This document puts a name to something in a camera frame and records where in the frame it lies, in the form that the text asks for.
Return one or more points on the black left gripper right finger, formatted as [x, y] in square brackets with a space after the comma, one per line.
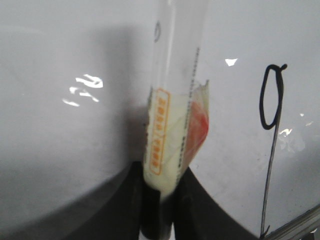
[198, 217]

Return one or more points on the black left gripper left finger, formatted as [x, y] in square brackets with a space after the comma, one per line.
[109, 212]

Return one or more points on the red magnet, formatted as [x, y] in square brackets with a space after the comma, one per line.
[198, 124]

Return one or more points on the white whiteboard marker pen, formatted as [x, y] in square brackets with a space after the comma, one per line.
[177, 40]

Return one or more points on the white whiteboard with aluminium frame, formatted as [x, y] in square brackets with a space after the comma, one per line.
[75, 78]

